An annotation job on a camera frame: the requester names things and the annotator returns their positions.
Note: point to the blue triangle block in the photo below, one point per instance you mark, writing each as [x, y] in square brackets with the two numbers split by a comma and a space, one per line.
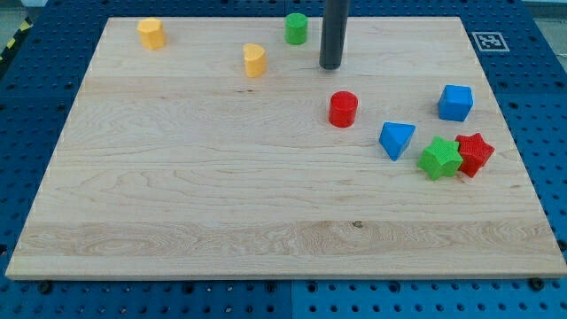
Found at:
[395, 138]

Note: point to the light wooden board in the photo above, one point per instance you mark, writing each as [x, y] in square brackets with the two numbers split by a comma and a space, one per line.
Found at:
[174, 165]

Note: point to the red cylinder block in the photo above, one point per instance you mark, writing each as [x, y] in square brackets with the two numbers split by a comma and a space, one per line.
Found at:
[343, 108]

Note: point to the yellow half-round block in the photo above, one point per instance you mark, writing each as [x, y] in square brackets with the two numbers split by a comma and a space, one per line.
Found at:
[255, 58]

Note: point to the green cylinder block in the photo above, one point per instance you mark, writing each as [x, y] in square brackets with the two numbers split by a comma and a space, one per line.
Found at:
[295, 28]

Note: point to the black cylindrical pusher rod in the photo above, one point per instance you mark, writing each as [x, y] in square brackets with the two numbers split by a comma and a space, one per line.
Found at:
[334, 22]

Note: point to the green star block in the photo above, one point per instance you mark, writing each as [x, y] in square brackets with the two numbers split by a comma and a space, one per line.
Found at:
[440, 158]

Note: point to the yellow hexagon block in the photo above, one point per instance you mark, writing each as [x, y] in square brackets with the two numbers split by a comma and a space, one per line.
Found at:
[151, 33]

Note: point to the blue cube block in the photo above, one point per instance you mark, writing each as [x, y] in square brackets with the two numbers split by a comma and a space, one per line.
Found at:
[455, 103]

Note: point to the red star block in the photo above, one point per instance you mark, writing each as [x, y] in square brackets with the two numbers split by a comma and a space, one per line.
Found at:
[475, 152]

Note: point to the white fiducial marker tag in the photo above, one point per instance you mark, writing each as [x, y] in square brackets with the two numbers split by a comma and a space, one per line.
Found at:
[489, 41]

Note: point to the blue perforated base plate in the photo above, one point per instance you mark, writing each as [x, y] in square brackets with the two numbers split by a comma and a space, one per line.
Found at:
[38, 89]

